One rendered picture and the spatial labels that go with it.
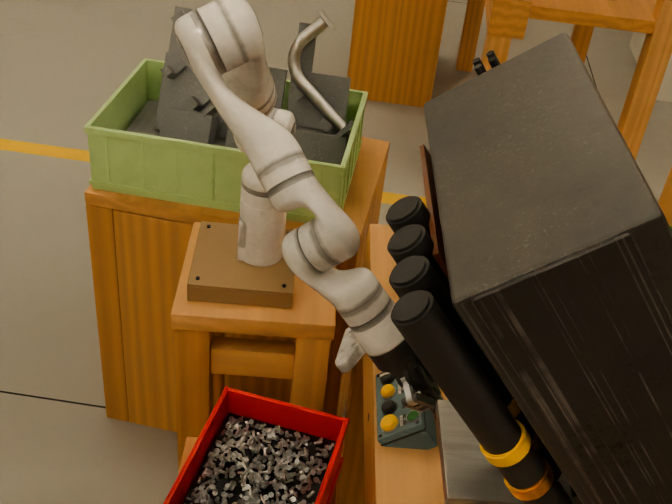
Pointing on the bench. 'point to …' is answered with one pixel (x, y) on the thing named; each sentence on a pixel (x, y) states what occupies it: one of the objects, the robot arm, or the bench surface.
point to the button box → (417, 431)
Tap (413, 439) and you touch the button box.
